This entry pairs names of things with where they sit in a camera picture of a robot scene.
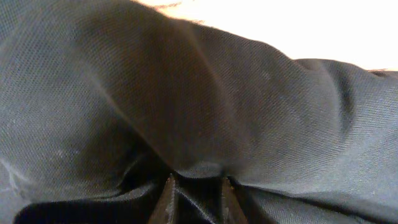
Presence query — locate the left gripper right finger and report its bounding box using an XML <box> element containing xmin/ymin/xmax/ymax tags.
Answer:
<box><xmin>221</xmin><ymin>177</ymin><xmax>248</xmax><ymax>224</ymax></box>

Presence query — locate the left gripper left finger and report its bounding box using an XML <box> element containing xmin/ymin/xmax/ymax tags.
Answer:
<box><xmin>147</xmin><ymin>175</ymin><xmax>177</xmax><ymax>224</ymax></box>

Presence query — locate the black t-shirt with logo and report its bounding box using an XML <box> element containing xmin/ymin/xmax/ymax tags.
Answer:
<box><xmin>1</xmin><ymin>1</ymin><xmax>397</xmax><ymax>223</ymax></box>

